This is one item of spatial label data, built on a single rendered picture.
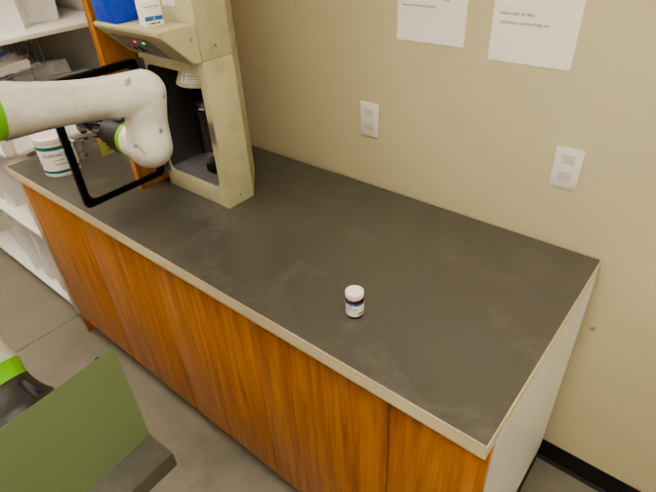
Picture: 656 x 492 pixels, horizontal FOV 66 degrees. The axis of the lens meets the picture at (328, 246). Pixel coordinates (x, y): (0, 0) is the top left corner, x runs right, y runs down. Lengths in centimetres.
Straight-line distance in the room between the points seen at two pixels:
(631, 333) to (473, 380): 68
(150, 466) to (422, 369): 56
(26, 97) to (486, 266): 114
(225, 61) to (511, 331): 106
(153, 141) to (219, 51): 38
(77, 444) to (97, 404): 7
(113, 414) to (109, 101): 66
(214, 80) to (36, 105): 54
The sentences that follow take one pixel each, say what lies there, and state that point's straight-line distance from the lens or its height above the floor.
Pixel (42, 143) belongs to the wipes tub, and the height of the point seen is 108.
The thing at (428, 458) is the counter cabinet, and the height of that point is 75.
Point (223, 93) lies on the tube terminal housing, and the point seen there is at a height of 131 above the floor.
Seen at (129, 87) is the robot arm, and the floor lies 144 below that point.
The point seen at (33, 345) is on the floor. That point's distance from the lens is 295.
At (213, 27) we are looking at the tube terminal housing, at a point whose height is 149.
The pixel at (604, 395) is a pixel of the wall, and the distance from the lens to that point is 187.
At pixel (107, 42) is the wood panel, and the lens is 179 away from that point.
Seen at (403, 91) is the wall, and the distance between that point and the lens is 161.
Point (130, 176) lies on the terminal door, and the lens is 182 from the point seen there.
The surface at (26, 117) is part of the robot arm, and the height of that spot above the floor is 144.
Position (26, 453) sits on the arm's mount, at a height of 111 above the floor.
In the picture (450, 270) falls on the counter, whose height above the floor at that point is 94.
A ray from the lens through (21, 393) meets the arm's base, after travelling 97.
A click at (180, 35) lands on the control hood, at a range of 147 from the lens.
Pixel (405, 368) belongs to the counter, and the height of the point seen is 94.
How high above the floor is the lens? 178
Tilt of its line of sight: 35 degrees down
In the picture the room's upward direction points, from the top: 3 degrees counter-clockwise
